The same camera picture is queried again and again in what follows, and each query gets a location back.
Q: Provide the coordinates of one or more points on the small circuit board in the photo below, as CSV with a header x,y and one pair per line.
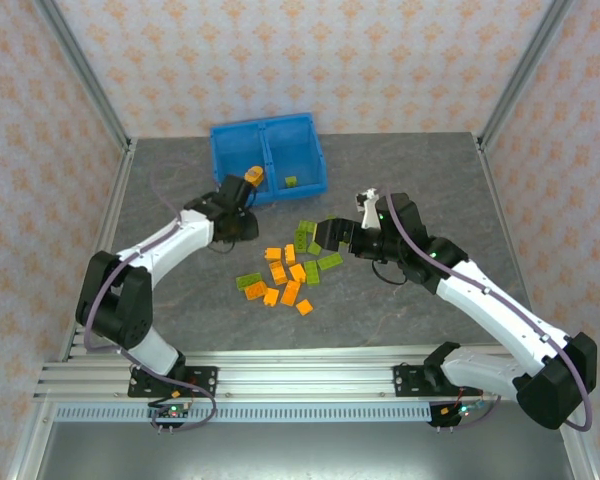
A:
x,y
172,412
455,412

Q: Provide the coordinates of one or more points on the aluminium table side rail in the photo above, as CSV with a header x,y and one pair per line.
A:
x,y
499,200
116,200

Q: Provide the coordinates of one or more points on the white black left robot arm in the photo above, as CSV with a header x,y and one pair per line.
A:
x,y
115,310

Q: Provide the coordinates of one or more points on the wide aluminium mounting rail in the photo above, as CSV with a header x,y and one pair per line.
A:
x,y
305,375

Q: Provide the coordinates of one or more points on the grey metal base panel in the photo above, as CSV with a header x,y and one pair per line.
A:
x,y
305,452

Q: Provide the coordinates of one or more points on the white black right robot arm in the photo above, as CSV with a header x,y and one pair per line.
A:
x,y
495,320

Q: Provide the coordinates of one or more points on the aluminium frame post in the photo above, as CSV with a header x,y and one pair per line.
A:
x,y
526,65
80,65

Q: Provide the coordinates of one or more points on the aluminium lower frame bar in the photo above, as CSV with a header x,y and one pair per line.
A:
x,y
27,450
579,460

